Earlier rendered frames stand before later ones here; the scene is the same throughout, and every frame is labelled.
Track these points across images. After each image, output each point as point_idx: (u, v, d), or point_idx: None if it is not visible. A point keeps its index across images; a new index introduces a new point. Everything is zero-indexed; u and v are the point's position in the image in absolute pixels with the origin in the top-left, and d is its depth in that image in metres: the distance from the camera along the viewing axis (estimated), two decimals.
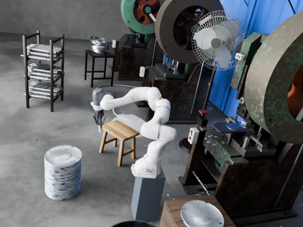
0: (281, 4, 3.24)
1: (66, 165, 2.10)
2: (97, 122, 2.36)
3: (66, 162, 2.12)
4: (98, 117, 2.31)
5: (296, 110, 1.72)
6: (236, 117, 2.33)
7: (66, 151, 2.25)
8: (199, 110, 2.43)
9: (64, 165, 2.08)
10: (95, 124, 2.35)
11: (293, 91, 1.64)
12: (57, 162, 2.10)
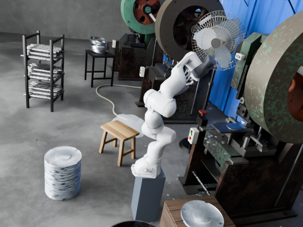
0: (281, 4, 3.24)
1: (158, 92, 2.16)
2: None
3: None
4: None
5: None
6: (236, 117, 2.33)
7: None
8: (199, 110, 2.43)
9: None
10: (186, 85, 2.07)
11: None
12: None
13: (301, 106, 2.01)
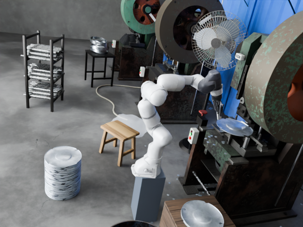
0: (281, 4, 3.24)
1: (218, 121, 2.22)
2: None
3: (222, 122, 2.20)
4: (216, 103, 1.98)
5: None
6: (236, 117, 2.33)
7: (239, 130, 2.11)
8: (199, 110, 2.43)
9: (218, 120, 2.24)
10: (214, 109, 2.05)
11: None
12: (225, 120, 2.24)
13: None
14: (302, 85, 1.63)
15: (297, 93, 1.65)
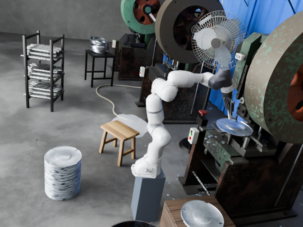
0: (281, 4, 3.24)
1: (220, 127, 2.12)
2: None
3: (223, 127, 2.13)
4: (227, 102, 1.99)
5: None
6: (236, 117, 2.33)
7: (241, 129, 2.15)
8: (199, 110, 2.43)
9: (218, 125, 2.14)
10: (225, 108, 2.05)
11: None
12: (221, 123, 2.18)
13: (301, 106, 2.01)
14: None
15: None
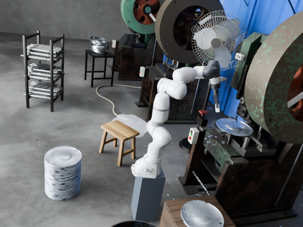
0: (281, 4, 3.24)
1: (243, 135, 2.05)
2: (218, 101, 2.18)
3: (241, 133, 2.08)
4: None
5: None
6: (236, 117, 2.33)
7: (235, 123, 2.21)
8: (199, 110, 2.43)
9: (241, 136, 2.04)
10: None
11: (296, 76, 1.59)
12: (234, 132, 2.07)
13: None
14: None
15: None
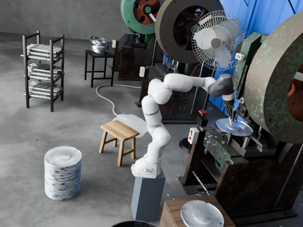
0: (281, 4, 3.24)
1: (247, 126, 2.21)
2: None
3: (244, 126, 2.20)
4: (228, 108, 1.92)
5: None
6: (236, 117, 2.33)
7: (227, 124, 2.18)
8: (199, 110, 2.43)
9: (250, 128, 2.19)
10: (227, 114, 1.99)
11: None
12: (247, 130, 2.15)
13: None
14: None
15: None
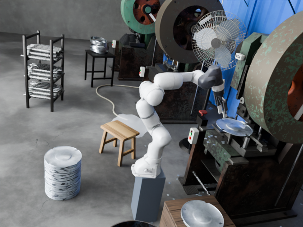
0: (281, 4, 3.24)
1: (233, 120, 2.28)
2: None
3: (233, 121, 2.26)
4: (218, 99, 1.94)
5: (294, 110, 1.71)
6: (236, 117, 2.33)
7: (229, 128, 2.13)
8: (199, 110, 2.43)
9: (236, 120, 2.29)
10: (215, 103, 2.03)
11: (293, 89, 1.63)
12: (240, 124, 2.23)
13: None
14: None
15: None
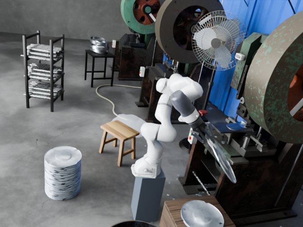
0: (281, 4, 3.24)
1: (232, 173, 1.68)
2: (203, 139, 1.57)
3: (230, 170, 1.67)
4: (201, 130, 1.52)
5: (289, 106, 1.68)
6: (236, 117, 2.33)
7: (218, 151, 1.63)
8: (199, 110, 2.43)
9: (234, 177, 1.66)
10: (202, 143, 1.56)
11: (294, 84, 1.61)
12: (231, 176, 1.61)
13: (301, 106, 2.01)
14: None
15: None
